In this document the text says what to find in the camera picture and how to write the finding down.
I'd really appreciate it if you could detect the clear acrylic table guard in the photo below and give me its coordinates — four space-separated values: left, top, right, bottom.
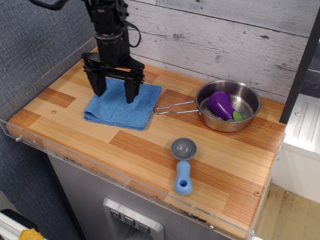
1 116 285 240

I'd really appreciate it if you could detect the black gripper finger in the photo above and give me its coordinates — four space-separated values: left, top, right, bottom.
84 66 107 97
124 77 141 104

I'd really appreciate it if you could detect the purple toy eggplant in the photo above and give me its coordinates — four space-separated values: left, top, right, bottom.
207 91 245 122

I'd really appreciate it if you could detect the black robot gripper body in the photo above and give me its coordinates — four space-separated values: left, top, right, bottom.
81 32 145 83

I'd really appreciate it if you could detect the blue cloth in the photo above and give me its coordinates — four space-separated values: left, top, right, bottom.
83 78 162 131

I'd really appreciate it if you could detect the silver dispenser panel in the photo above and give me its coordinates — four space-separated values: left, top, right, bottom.
103 197 165 240

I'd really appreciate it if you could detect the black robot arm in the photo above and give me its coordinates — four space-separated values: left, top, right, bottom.
81 0 145 104

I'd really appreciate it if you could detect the blue grey ice cream scoop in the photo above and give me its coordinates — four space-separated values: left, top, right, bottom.
170 137 198 196

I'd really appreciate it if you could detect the stainless steel pan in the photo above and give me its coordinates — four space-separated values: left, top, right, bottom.
154 80 262 133

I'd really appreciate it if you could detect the black vertical post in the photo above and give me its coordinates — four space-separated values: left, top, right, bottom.
279 10 320 124

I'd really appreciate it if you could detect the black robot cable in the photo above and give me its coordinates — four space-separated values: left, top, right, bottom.
27 0 142 48

